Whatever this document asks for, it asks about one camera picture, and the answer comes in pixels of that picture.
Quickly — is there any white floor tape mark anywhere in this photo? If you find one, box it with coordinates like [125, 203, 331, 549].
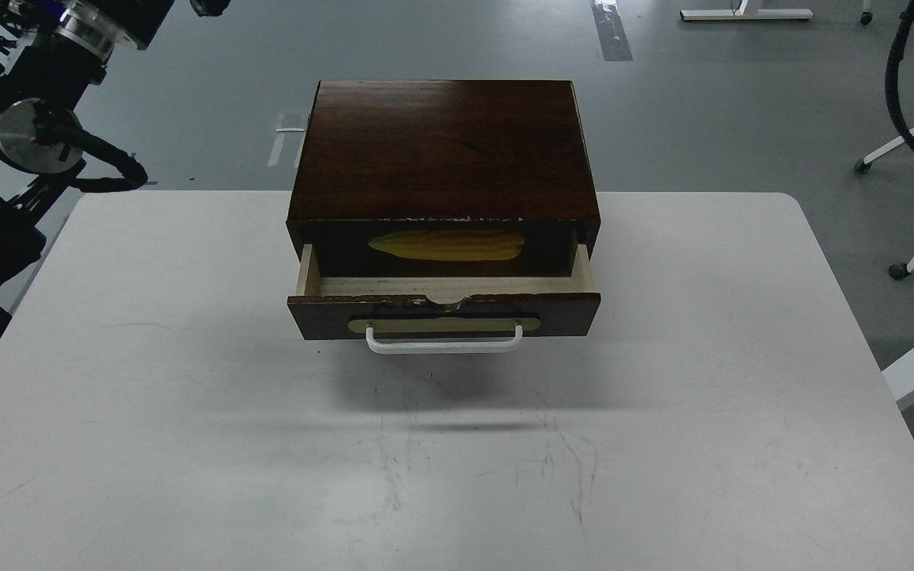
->
[266, 111, 309, 169]

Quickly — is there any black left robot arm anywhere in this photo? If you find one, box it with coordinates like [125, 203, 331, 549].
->
[0, 1, 173, 339]

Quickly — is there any wooden drawer with white handle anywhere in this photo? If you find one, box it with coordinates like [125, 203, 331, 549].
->
[286, 246, 601, 354]

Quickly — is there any white desk leg base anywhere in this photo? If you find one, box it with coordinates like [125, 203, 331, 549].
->
[679, 1, 815, 22]

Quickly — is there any grey floor tape strip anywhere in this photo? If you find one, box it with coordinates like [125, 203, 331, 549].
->
[589, 1, 632, 63]

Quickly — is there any dark wooden drawer cabinet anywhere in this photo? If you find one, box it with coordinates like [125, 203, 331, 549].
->
[286, 79, 600, 275]

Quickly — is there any yellow corn cob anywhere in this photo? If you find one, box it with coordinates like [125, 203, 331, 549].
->
[367, 230, 525, 263]

